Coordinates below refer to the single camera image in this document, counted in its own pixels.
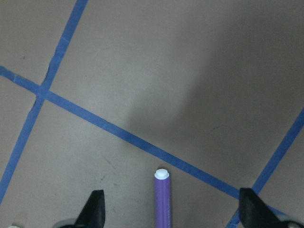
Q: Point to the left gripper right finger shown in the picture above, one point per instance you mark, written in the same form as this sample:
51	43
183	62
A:
254	213

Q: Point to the purple pen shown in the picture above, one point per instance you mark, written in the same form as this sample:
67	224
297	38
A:
162	190

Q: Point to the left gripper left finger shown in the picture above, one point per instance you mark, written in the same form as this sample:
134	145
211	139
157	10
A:
93	212

